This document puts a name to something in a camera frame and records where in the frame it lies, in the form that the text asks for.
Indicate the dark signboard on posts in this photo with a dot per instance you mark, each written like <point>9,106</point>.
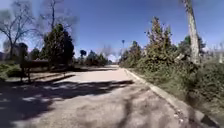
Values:
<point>24,61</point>

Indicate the dark evergreen tree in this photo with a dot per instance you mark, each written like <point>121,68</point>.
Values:
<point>58,46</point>

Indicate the row of green conifers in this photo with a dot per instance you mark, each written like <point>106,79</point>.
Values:
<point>156,50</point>

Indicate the pale leaning tree trunk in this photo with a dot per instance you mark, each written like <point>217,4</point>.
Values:
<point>193,36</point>

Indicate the pale grey paved path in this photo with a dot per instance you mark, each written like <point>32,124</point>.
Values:
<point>100,106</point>

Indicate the green overgrown verge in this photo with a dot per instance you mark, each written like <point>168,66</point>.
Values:
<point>200,83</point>

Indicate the thin lamp pole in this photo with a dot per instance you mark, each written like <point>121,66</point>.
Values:
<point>122,46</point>

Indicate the pale stone kerb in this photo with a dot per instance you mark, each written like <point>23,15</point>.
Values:
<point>160,92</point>

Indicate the large bare tree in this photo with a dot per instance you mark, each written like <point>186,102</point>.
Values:
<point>15,26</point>

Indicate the distant group of trees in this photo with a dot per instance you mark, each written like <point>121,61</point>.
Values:
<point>95,59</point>

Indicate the grass strip with low plants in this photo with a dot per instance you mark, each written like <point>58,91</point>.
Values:
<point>10,70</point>

